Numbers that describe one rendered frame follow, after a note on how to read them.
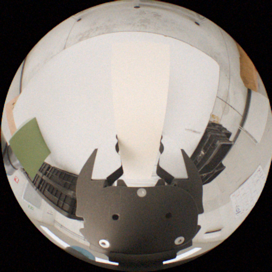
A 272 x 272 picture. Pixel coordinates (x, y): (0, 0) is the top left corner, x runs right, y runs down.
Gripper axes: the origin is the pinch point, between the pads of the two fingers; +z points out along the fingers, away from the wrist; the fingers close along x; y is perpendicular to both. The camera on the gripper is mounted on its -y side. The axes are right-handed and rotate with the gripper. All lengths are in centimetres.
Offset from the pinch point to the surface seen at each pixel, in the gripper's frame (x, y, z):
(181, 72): 7.8, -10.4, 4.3
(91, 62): -8.8, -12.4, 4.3
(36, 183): -60, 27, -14
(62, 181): -38.2, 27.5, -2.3
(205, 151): 52, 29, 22
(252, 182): 247, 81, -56
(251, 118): 244, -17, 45
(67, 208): -28.9, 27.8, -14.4
